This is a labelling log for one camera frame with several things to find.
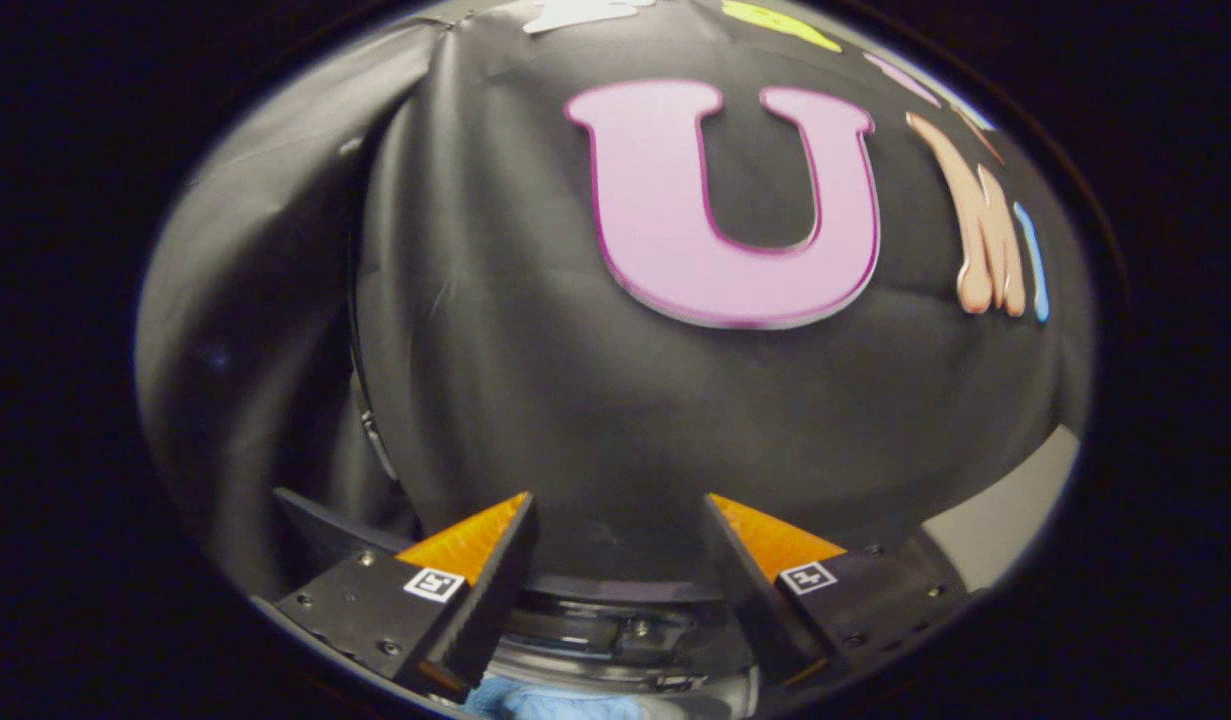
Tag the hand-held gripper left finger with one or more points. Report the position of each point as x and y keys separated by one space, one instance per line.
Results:
x=490 y=590

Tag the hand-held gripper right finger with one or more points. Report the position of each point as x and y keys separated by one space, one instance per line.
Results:
x=750 y=585

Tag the light blue polo shirt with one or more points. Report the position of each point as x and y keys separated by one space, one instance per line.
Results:
x=535 y=702

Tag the grey washing machine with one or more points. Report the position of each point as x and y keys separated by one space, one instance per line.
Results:
x=615 y=630

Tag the black backdrop cloth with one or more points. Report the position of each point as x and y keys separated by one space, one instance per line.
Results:
x=575 y=400

